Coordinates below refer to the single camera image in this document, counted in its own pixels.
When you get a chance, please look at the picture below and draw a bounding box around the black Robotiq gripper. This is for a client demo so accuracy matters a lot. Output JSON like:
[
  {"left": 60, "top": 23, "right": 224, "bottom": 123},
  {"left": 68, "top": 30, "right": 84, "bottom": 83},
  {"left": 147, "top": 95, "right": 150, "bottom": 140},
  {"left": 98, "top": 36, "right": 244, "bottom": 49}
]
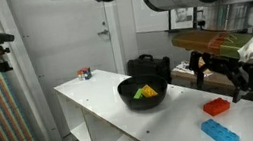
[{"left": 186, "top": 42, "right": 253, "bottom": 110}]

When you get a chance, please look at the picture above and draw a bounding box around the red toy building block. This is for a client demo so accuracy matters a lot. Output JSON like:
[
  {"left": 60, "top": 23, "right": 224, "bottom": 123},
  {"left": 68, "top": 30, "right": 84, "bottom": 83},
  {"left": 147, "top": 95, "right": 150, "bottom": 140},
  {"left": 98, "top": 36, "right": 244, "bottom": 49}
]
[{"left": 201, "top": 96, "right": 233, "bottom": 119}]

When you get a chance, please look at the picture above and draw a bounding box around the blue toy building block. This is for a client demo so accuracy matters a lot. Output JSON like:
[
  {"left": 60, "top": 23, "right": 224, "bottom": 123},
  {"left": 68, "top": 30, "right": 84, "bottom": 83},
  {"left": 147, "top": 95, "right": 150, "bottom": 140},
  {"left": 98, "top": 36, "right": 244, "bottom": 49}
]
[{"left": 200, "top": 115, "right": 241, "bottom": 141}]

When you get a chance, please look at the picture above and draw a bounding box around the yellow toy building block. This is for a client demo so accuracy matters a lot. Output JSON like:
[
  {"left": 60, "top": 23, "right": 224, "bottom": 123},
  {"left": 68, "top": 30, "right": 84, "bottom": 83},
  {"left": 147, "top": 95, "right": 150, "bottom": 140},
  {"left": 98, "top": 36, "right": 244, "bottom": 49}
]
[{"left": 140, "top": 82, "right": 160, "bottom": 99}]

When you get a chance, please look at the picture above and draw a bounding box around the green toy building block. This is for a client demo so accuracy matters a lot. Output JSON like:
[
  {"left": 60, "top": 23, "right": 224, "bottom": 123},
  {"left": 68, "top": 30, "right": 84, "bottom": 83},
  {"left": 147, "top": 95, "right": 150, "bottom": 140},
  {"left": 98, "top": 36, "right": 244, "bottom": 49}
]
[{"left": 131, "top": 87, "right": 146, "bottom": 101}]

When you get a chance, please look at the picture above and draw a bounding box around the black bowl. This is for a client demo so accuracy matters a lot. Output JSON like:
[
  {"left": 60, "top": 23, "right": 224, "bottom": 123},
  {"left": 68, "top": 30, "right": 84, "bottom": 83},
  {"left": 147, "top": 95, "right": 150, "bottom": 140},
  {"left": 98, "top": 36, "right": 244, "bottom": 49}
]
[{"left": 116, "top": 71, "right": 172, "bottom": 114}]

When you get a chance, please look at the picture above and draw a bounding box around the black framed picture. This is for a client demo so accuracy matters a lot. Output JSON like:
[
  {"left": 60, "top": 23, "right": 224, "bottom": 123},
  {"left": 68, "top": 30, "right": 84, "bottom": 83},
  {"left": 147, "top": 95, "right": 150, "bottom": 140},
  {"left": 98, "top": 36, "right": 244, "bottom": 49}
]
[{"left": 166, "top": 5, "right": 198, "bottom": 32}]

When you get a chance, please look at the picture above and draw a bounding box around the black hard carrying case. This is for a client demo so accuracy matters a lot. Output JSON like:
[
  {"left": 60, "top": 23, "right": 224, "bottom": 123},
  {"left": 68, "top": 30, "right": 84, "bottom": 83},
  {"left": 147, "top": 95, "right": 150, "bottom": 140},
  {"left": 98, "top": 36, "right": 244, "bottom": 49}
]
[{"left": 126, "top": 50, "right": 174, "bottom": 89}]

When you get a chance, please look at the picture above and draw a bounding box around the multicoloured Rubik's cube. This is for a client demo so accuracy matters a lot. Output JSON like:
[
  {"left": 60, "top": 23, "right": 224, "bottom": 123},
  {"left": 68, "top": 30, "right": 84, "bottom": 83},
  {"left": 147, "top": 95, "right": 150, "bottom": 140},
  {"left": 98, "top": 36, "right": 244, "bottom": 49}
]
[{"left": 76, "top": 66, "right": 93, "bottom": 82}]

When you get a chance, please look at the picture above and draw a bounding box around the white shelf cabinet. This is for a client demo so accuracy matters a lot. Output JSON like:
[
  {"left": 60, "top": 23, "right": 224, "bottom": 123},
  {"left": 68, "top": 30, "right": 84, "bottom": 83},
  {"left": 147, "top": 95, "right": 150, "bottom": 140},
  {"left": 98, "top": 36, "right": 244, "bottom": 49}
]
[{"left": 52, "top": 46, "right": 253, "bottom": 141}]

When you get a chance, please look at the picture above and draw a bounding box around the white door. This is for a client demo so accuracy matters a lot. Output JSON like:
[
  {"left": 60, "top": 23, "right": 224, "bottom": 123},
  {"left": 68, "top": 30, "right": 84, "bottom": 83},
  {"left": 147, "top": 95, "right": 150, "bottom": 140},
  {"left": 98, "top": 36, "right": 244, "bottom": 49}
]
[{"left": 6, "top": 0, "right": 126, "bottom": 141}]

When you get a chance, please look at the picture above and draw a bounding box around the white wall whiteboard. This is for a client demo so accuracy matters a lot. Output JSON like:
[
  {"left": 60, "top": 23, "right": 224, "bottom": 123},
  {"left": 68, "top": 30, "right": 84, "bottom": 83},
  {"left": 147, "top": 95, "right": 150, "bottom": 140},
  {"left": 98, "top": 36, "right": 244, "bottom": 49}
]
[{"left": 130, "top": 0, "right": 175, "bottom": 36}]

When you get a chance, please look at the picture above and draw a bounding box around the silver door handle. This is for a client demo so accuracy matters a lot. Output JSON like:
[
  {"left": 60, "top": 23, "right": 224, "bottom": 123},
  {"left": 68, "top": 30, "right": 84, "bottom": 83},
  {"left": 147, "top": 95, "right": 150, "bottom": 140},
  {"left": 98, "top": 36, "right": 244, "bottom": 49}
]
[{"left": 96, "top": 28, "right": 110, "bottom": 37}]

